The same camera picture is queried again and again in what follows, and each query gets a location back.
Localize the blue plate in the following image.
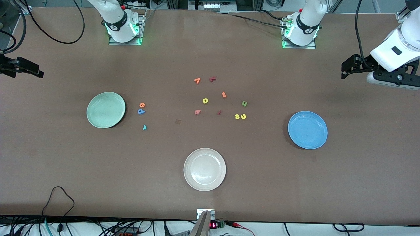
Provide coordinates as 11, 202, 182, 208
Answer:
288, 111, 328, 150

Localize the light green plate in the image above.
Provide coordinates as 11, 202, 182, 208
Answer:
86, 92, 126, 128

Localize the white device with lights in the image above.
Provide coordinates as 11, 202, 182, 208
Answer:
189, 0, 237, 12

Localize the beige plate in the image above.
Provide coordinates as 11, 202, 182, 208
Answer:
183, 148, 227, 192

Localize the red alligator clip lead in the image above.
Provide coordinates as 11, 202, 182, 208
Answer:
226, 221, 256, 236

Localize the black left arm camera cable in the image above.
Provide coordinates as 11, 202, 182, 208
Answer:
355, 0, 365, 59

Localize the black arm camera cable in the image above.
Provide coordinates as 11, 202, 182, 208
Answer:
0, 0, 85, 54
355, 0, 365, 59

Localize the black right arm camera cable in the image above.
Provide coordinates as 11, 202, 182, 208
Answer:
0, 0, 85, 54

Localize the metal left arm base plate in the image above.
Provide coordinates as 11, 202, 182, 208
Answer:
282, 16, 316, 49

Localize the short black table cable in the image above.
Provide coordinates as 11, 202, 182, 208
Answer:
259, 9, 286, 21

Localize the long black table cable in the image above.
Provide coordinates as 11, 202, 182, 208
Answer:
217, 11, 289, 29

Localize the thin black cable loop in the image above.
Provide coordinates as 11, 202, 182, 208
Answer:
41, 186, 75, 230

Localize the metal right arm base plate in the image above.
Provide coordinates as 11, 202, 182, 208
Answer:
109, 13, 145, 45

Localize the black flat cable loop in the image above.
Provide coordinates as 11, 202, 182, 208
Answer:
333, 223, 365, 232

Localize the grey metal camera post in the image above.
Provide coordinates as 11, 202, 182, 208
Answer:
190, 210, 211, 236

